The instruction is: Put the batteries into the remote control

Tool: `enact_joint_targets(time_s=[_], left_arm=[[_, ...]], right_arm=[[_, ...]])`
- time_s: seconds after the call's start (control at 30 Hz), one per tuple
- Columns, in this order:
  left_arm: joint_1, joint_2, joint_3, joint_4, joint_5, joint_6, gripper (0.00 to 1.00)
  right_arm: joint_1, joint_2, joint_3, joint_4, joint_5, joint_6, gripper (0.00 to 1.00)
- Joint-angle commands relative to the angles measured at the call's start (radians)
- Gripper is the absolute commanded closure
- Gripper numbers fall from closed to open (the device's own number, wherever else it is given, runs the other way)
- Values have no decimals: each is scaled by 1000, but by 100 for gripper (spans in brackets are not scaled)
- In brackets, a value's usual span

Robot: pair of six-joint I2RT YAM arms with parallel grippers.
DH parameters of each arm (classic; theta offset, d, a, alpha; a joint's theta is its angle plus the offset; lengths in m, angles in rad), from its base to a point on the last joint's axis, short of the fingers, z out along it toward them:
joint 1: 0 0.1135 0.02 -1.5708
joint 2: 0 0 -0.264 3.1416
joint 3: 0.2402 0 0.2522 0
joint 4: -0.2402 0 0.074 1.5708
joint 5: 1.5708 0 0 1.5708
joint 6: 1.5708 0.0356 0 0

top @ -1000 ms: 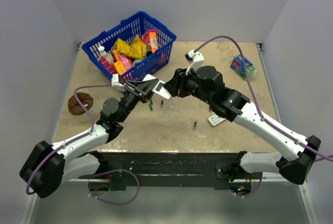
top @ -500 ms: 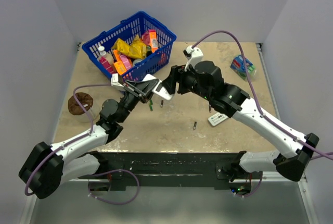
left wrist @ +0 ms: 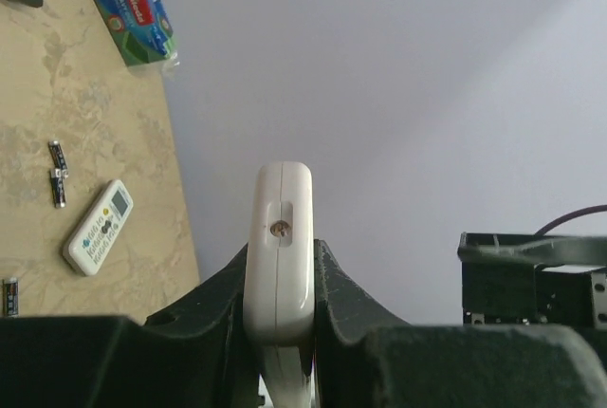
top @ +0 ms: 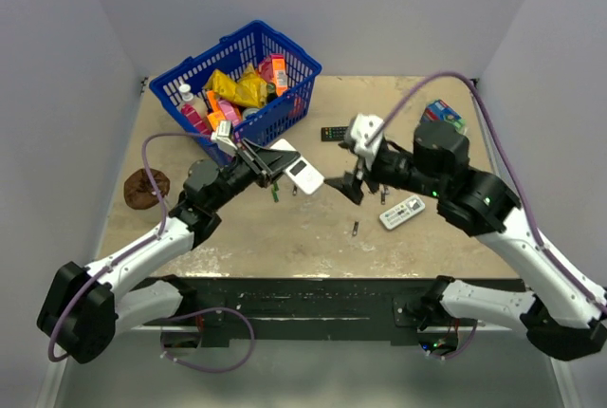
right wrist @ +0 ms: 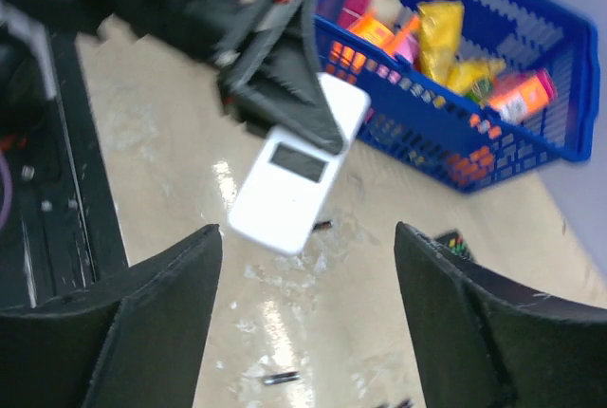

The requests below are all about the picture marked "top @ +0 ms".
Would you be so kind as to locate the white cap bottle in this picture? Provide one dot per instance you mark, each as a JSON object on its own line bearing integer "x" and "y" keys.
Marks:
{"x": 189, "y": 98}

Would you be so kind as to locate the orange pink box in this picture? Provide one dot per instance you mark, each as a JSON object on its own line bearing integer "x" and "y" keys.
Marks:
{"x": 273, "y": 70}

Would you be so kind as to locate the yellow snack bag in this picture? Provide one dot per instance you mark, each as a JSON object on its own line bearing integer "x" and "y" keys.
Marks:
{"x": 249, "y": 91}

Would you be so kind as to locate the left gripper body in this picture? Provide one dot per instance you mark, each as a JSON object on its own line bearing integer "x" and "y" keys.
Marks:
{"x": 248, "y": 169}

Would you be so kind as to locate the lower green battery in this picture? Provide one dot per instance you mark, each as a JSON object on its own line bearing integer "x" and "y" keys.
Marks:
{"x": 275, "y": 191}

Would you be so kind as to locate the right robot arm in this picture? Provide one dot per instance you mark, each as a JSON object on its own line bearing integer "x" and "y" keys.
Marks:
{"x": 562, "y": 313}

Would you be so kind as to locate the small orange box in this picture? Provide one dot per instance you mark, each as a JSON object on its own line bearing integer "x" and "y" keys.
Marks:
{"x": 213, "y": 119}

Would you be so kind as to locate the white red remote control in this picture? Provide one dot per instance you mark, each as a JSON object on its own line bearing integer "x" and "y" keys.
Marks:
{"x": 304, "y": 175}

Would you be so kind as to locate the black TV remote control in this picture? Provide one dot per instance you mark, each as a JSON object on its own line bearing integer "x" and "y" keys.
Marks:
{"x": 333, "y": 133}

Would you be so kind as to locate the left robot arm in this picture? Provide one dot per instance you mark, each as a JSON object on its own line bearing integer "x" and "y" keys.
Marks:
{"x": 86, "y": 307}

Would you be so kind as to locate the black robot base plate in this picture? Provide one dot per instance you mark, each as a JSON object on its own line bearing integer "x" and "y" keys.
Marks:
{"x": 308, "y": 309}

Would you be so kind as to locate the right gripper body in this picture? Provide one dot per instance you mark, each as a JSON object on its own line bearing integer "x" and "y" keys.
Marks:
{"x": 388, "y": 168}

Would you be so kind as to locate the white grey remote control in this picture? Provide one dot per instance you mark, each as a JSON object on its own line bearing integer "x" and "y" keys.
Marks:
{"x": 402, "y": 212}

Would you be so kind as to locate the blue plastic shopping basket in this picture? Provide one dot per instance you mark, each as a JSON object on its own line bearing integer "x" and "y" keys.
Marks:
{"x": 249, "y": 44}

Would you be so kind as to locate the brown crumpled cloth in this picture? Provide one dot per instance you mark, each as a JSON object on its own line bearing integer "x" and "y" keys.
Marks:
{"x": 138, "y": 191}

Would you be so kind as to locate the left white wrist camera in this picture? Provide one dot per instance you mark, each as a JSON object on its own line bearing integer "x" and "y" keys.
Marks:
{"x": 222, "y": 137}

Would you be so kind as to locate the blue green sponge pack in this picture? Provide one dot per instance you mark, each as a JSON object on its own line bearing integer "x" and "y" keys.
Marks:
{"x": 438, "y": 110}

